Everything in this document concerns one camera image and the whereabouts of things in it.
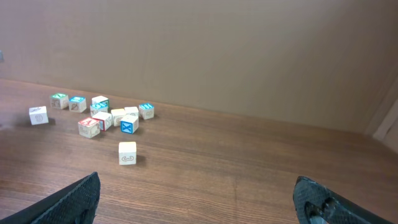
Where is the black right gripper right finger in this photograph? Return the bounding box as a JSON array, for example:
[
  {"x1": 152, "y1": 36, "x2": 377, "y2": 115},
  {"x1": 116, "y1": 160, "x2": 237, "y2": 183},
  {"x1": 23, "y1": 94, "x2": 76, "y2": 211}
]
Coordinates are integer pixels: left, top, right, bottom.
[{"x1": 293, "y1": 176, "x2": 392, "y2": 224}]

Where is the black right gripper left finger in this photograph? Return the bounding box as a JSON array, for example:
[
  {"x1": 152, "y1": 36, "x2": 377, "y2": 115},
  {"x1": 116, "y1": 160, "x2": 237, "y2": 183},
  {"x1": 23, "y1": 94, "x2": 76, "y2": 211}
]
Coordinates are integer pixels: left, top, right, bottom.
[{"x1": 1, "y1": 172, "x2": 101, "y2": 224}]

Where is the small white red-drawing block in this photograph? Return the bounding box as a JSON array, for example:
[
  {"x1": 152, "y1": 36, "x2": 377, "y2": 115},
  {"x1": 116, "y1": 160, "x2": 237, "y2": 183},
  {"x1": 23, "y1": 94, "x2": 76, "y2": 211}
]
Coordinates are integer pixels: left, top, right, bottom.
[{"x1": 92, "y1": 111, "x2": 113, "y2": 131}]

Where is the lone yellow wooden block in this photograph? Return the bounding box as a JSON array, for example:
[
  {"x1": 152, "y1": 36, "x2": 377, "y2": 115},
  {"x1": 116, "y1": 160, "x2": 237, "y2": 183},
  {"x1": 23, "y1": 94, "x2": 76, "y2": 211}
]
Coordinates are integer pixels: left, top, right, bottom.
[{"x1": 118, "y1": 142, "x2": 137, "y2": 166}]

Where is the red letter A block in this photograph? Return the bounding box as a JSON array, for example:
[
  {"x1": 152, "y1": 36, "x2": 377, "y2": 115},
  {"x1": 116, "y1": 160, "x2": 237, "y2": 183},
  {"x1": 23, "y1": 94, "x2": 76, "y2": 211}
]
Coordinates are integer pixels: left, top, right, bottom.
[{"x1": 78, "y1": 117, "x2": 101, "y2": 139}]

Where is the white top blue-side block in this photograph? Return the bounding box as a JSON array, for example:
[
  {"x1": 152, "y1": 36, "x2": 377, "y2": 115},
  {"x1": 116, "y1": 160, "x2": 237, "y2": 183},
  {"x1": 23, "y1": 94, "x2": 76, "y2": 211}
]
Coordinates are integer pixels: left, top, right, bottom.
[{"x1": 120, "y1": 114, "x2": 139, "y2": 134}]

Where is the cream green-side wooden block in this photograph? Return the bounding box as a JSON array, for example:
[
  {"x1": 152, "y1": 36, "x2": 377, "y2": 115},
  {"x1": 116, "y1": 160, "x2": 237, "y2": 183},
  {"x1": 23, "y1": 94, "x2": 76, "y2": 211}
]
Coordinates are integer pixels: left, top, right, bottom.
[{"x1": 29, "y1": 106, "x2": 49, "y2": 125}]

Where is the yellow top wooden block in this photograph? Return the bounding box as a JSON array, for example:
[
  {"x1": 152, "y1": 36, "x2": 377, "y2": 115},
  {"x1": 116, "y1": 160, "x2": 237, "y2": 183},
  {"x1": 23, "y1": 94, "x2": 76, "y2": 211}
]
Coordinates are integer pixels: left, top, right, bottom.
[{"x1": 111, "y1": 109, "x2": 126, "y2": 126}]

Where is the blue top wooden block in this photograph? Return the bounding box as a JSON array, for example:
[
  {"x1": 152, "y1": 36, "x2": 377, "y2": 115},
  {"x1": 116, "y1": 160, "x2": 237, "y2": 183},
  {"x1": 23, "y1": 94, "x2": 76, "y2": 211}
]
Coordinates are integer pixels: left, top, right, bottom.
[{"x1": 69, "y1": 96, "x2": 86, "y2": 113}]

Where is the blue letter D block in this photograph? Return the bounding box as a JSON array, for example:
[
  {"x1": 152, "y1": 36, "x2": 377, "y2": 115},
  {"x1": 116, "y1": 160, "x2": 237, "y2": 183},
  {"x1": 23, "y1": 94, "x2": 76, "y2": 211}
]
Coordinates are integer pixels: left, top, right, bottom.
[{"x1": 90, "y1": 103, "x2": 109, "y2": 116}]

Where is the green letter N block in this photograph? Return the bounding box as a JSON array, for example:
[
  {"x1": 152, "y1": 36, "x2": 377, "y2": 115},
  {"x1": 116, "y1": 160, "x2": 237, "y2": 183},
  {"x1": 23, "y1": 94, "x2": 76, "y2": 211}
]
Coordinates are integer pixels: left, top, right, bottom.
[{"x1": 50, "y1": 93, "x2": 69, "y2": 110}]

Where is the plain top wooden block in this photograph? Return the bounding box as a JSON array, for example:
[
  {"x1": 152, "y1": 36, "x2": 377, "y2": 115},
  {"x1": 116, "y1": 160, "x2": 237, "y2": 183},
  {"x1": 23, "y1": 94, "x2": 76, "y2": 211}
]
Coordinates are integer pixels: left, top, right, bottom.
[{"x1": 91, "y1": 96, "x2": 109, "y2": 106}]

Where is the white picture wooden block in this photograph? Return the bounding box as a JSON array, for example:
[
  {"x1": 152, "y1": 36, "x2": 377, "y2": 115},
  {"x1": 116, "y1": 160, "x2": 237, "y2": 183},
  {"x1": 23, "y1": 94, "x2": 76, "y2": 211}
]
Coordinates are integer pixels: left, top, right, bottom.
[{"x1": 124, "y1": 106, "x2": 139, "y2": 117}]

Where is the blue top tilted block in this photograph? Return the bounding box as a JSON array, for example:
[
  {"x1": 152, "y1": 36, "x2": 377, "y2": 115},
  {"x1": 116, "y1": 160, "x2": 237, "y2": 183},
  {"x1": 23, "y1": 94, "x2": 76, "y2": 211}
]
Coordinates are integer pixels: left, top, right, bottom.
[{"x1": 138, "y1": 103, "x2": 154, "y2": 119}]

